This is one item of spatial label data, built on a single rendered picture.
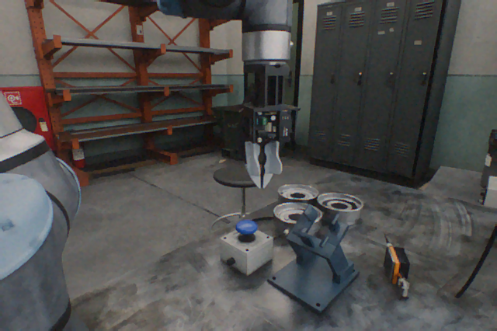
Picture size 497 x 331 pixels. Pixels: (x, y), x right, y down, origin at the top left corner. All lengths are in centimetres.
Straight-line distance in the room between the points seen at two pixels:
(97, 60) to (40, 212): 406
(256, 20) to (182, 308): 43
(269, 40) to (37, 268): 38
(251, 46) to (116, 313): 43
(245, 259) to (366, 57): 316
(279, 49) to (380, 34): 307
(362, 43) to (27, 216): 343
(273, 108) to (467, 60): 343
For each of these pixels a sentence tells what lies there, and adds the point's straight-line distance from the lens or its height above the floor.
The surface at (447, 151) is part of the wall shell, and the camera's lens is 387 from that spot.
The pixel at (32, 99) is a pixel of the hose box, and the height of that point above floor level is 87.
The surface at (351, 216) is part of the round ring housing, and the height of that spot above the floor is 83.
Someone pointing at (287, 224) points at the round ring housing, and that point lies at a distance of 63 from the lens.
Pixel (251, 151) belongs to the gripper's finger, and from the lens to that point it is 51.
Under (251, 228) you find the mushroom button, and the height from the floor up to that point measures 87.
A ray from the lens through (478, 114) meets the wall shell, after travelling 378.
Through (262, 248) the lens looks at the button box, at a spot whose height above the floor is 84.
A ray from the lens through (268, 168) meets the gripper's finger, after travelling 53.
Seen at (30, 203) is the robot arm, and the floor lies 102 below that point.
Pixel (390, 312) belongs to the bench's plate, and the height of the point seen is 80.
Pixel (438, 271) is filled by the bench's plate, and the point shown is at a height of 80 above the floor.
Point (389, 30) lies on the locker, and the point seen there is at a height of 153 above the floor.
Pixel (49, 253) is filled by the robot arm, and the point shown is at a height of 97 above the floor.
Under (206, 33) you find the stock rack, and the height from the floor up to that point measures 172.
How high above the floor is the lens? 113
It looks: 17 degrees down
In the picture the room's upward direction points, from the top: straight up
